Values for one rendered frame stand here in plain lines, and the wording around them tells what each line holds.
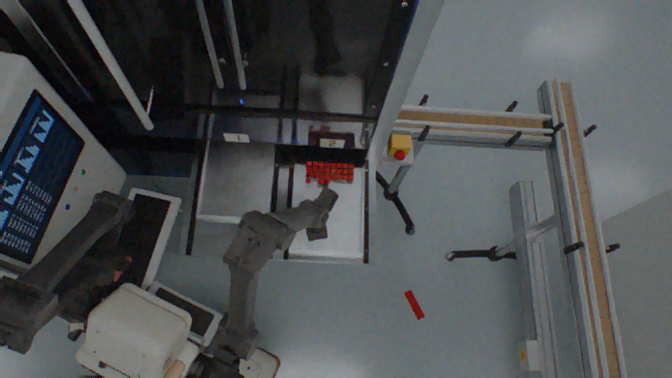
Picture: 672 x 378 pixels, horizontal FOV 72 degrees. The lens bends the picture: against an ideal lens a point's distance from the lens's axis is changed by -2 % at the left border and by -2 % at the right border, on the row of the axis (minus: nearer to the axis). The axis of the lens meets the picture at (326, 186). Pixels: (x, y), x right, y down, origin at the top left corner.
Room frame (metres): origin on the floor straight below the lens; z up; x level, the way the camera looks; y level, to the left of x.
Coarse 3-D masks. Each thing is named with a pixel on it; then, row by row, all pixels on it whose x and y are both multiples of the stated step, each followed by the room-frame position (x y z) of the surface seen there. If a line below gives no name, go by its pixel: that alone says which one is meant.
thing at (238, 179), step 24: (216, 144) 0.74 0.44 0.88; (240, 144) 0.75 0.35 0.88; (264, 144) 0.77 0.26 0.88; (216, 168) 0.64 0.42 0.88; (240, 168) 0.66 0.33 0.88; (264, 168) 0.67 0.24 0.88; (216, 192) 0.54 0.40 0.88; (240, 192) 0.56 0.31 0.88; (264, 192) 0.58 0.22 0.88; (216, 216) 0.45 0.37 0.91; (240, 216) 0.46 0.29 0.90
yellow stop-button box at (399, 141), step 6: (396, 132) 0.84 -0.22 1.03; (402, 132) 0.84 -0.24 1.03; (408, 132) 0.85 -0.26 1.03; (390, 138) 0.82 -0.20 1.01; (396, 138) 0.82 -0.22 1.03; (402, 138) 0.82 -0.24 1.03; (408, 138) 0.82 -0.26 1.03; (390, 144) 0.80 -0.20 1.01; (396, 144) 0.79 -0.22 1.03; (402, 144) 0.80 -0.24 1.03; (408, 144) 0.80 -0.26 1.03; (390, 150) 0.78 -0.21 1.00; (396, 150) 0.78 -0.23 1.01; (402, 150) 0.78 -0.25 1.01; (408, 150) 0.79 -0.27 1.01
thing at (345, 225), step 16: (304, 176) 0.67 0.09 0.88; (304, 192) 0.61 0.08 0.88; (320, 192) 0.62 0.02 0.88; (336, 192) 0.63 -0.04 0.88; (352, 192) 0.64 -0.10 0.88; (336, 208) 0.56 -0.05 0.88; (352, 208) 0.58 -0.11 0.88; (336, 224) 0.50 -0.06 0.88; (352, 224) 0.51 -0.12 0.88; (304, 240) 0.42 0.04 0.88; (320, 240) 0.43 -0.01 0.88; (336, 240) 0.44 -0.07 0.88; (352, 240) 0.46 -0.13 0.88
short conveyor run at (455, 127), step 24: (408, 120) 0.94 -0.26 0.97; (432, 120) 0.98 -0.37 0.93; (456, 120) 1.00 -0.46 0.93; (480, 120) 1.02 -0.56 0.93; (504, 120) 1.04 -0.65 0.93; (528, 120) 1.06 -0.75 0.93; (456, 144) 0.93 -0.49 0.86; (480, 144) 0.94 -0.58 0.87; (504, 144) 0.96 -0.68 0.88; (528, 144) 0.97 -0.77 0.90
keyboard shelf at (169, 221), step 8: (136, 192) 0.51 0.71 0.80; (144, 192) 0.52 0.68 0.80; (152, 192) 0.53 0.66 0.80; (176, 200) 0.51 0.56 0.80; (176, 208) 0.48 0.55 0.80; (168, 216) 0.44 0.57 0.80; (168, 224) 0.41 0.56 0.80; (120, 232) 0.35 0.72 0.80; (160, 232) 0.38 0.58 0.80; (168, 232) 0.38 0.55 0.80; (160, 240) 0.35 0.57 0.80; (160, 248) 0.32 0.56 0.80; (160, 256) 0.29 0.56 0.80; (152, 264) 0.26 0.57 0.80; (152, 272) 0.23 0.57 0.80; (144, 280) 0.19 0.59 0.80; (152, 280) 0.20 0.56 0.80; (144, 288) 0.17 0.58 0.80
